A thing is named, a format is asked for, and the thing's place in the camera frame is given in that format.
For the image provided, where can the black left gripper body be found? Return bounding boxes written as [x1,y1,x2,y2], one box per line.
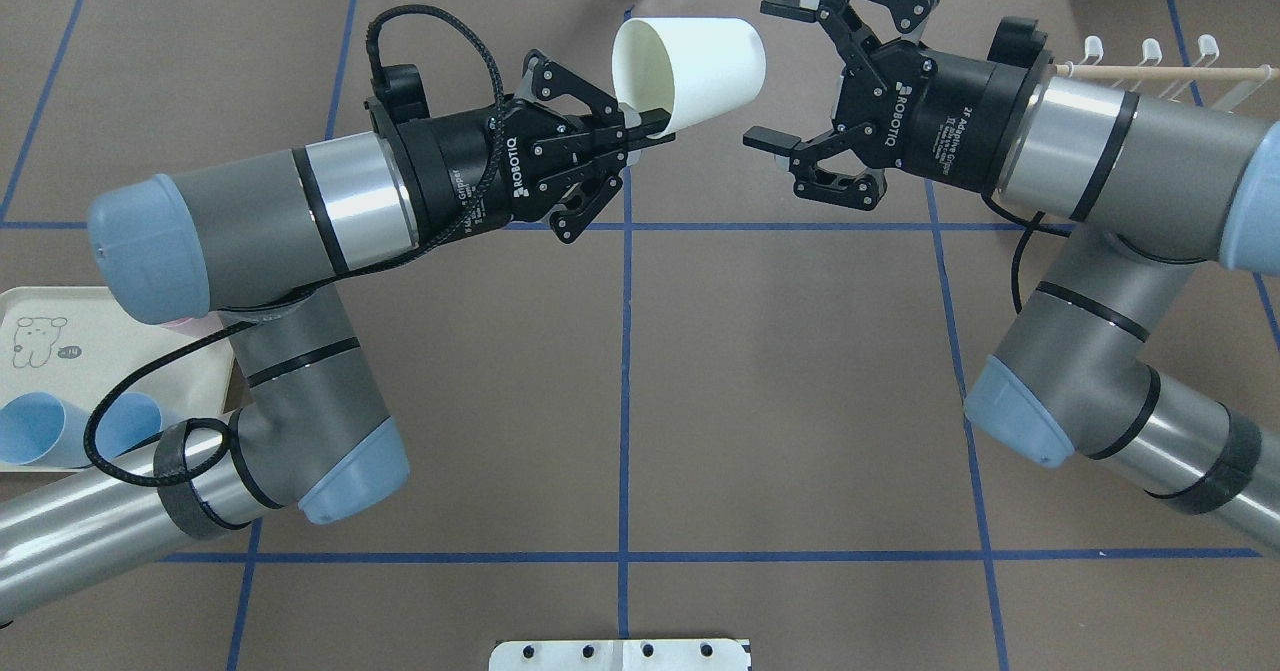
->
[367,50,627,243]

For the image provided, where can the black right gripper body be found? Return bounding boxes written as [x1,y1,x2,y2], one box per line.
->
[790,0,1047,210]

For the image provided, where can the pale green plastic cup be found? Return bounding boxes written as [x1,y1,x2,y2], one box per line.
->
[611,18,765,140]

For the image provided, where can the light blue plastic cup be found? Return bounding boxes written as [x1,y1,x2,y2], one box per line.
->
[95,392,183,460]
[1,392,90,469]

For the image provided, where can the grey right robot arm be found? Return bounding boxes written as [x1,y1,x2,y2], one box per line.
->
[742,0,1279,554]

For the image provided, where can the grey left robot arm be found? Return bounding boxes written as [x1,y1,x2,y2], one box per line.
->
[1,50,675,624]

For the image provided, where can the wooden rack dowel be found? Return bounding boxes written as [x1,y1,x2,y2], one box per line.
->
[1053,61,1277,83]

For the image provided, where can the pink plastic cup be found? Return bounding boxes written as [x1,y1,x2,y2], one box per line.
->
[159,314,224,338]

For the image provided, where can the cream serving tray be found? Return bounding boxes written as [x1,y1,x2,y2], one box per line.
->
[1,286,234,420]

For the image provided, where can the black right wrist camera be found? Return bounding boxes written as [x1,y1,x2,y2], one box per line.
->
[986,15,1052,70]

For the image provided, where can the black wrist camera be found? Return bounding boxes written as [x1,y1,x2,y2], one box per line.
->
[371,64,430,124]
[986,15,1052,70]

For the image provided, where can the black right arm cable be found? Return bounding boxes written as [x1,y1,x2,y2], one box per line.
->
[986,191,1082,318]

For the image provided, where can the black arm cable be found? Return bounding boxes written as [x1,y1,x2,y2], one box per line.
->
[986,191,1082,318]
[84,5,511,488]

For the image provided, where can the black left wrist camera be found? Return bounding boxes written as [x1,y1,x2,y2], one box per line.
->
[371,64,430,124]

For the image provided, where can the white wire cup rack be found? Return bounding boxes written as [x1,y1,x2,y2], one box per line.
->
[1060,35,1277,111]

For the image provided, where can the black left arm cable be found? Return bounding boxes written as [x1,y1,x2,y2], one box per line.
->
[84,5,511,488]

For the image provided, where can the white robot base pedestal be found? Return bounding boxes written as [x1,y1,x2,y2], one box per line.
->
[488,638,753,670]

